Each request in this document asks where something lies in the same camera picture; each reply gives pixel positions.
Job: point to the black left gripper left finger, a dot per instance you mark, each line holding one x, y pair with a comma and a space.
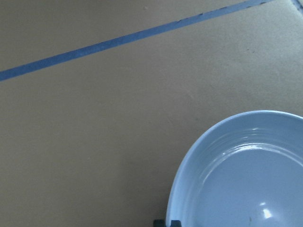
159, 223

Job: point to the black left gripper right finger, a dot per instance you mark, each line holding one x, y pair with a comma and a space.
175, 223

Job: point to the light blue round plate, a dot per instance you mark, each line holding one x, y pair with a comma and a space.
245, 171

